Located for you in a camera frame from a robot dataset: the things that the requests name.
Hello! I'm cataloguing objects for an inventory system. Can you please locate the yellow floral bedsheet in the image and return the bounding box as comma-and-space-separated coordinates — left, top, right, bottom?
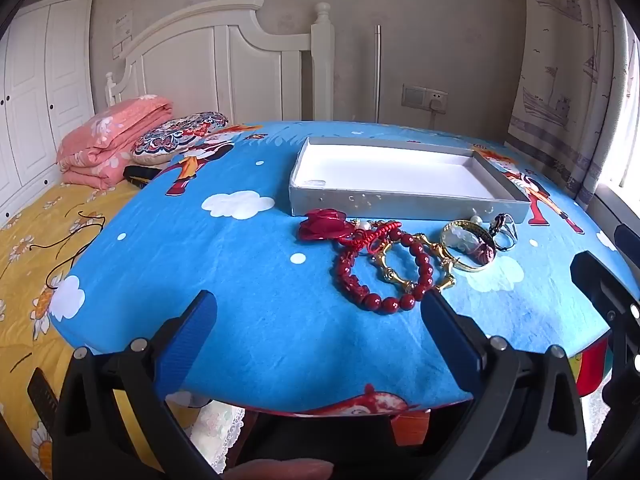
0, 180, 201, 480

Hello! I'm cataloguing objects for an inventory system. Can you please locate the red fabric rose ornament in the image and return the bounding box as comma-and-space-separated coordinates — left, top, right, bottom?
298, 208, 356, 246

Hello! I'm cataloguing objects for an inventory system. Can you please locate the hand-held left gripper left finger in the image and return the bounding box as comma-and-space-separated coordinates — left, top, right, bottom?
52, 290, 221, 480

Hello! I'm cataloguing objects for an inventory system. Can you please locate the white lace cloth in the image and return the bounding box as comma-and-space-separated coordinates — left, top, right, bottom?
190, 400, 246, 461

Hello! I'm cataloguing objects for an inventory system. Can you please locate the thin gold bangle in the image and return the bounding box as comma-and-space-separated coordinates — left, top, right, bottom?
441, 221, 497, 272

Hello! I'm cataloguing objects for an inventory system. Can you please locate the black flat object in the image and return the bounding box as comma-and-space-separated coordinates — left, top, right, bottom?
122, 164, 161, 190

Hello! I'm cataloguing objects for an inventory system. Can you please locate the pale jade pendant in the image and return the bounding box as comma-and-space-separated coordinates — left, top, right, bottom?
447, 227, 482, 253

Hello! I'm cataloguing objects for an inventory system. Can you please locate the pink folded floral quilt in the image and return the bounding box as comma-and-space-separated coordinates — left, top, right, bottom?
56, 95, 175, 191

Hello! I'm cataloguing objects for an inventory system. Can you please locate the patterned round pillow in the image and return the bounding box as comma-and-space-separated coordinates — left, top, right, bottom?
131, 111, 230, 166

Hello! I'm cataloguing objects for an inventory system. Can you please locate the blue cartoon printed tablecloth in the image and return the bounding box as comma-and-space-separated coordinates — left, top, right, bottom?
59, 120, 623, 416

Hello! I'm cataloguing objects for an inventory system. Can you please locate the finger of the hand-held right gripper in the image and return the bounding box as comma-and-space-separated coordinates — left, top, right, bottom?
571, 251, 640, 313
614, 224, 640, 252

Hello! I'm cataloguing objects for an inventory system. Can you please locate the red knotted cord bracelet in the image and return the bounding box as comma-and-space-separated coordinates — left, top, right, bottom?
340, 220, 403, 256

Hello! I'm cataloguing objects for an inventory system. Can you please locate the dark red bead bracelet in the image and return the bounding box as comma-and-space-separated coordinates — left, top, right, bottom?
334, 229, 433, 315

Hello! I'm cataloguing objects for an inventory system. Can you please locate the white wardrobe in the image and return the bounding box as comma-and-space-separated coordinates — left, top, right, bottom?
0, 0, 97, 228

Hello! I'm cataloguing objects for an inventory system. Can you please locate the white wooden headboard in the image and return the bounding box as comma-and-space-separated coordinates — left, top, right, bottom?
104, 0, 335, 123

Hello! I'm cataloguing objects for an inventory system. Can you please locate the black remote control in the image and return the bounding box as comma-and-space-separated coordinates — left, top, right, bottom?
27, 367, 58, 431

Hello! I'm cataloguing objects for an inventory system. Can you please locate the silver ring with dark stone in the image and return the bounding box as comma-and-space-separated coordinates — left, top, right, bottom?
492, 213, 517, 251

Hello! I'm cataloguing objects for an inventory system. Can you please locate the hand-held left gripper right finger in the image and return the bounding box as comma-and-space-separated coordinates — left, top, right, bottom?
421, 290, 588, 480

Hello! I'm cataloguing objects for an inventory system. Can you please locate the person's left hand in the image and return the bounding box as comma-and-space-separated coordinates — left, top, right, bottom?
227, 457, 335, 480

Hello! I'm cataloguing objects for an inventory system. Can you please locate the gold bamboo-style bangle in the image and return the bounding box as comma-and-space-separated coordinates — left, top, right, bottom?
369, 232, 457, 296

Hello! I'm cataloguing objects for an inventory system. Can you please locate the silver metal pole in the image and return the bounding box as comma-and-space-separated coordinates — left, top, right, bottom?
374, 24, 385, 123

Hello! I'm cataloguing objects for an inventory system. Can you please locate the ship printed curtain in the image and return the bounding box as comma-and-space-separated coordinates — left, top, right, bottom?
505, 0, 640, 201

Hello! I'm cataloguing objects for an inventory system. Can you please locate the thin black cord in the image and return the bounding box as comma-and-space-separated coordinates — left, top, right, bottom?
30, 212, 106, 291

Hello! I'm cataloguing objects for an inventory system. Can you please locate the grey shallow cardboard box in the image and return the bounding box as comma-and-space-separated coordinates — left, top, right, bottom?
289, 136, 532, 223

